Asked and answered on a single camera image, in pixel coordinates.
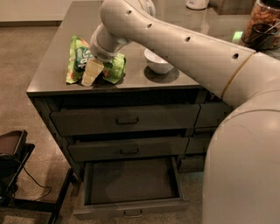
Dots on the clear snack jar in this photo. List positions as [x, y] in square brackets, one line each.
[264, 12]

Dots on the middle left drawer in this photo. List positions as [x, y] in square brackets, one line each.
[128, 148]

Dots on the top left drawer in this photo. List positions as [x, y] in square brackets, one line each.
[90, 121]

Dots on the black mesh cup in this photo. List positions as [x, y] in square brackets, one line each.
[262, 36]

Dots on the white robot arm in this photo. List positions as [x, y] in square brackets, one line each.
[242, 169]

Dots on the white ceramic bowl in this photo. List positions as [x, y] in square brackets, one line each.
[157, 64]

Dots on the open bottom left drawer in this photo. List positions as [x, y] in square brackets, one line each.
[131, 189]

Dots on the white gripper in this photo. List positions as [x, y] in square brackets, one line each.
[101, 52]

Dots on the black metal stand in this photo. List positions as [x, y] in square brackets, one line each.
[14, 153]

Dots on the top right drawer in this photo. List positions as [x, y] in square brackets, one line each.
[212, 114]

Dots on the grey drawer cabinet counter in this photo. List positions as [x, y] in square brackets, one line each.
[49, 91]

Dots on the bottom right drawer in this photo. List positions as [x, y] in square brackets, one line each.
[192, 163]

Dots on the green rice chip bag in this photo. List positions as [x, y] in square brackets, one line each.
[80, 54]

